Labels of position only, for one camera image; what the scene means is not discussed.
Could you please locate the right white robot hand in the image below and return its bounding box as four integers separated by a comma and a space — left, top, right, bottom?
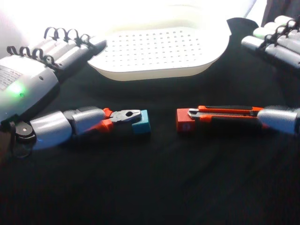
240, 15, 300, 135

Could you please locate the white perforated tray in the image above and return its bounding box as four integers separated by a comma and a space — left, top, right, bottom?
87, 3, 232, 82

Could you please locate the red block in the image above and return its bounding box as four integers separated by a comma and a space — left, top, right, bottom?
176, 108, 195, 134

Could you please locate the teal block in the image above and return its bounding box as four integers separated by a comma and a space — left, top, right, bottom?
131, 109, 151, 135

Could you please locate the black table cloth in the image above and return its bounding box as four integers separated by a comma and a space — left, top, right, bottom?
0, 17, 300, 225

